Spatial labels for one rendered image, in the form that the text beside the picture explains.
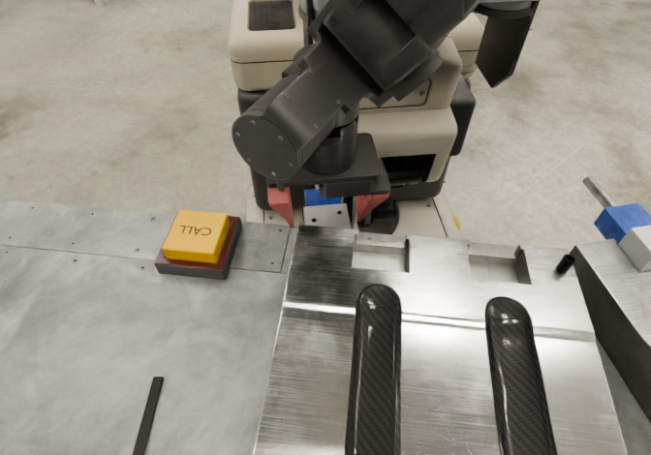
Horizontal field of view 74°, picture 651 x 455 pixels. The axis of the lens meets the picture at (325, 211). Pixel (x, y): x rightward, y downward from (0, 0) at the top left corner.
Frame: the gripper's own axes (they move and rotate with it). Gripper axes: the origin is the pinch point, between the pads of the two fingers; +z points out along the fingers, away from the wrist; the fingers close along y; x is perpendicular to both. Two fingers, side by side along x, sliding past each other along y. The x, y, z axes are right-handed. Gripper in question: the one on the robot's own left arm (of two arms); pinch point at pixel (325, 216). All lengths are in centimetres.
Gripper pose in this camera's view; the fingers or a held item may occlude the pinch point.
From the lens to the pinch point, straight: 49.5
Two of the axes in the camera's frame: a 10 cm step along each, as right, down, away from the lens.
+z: -0.1, 6.6, 7.5
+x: -1.2, -7.4, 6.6
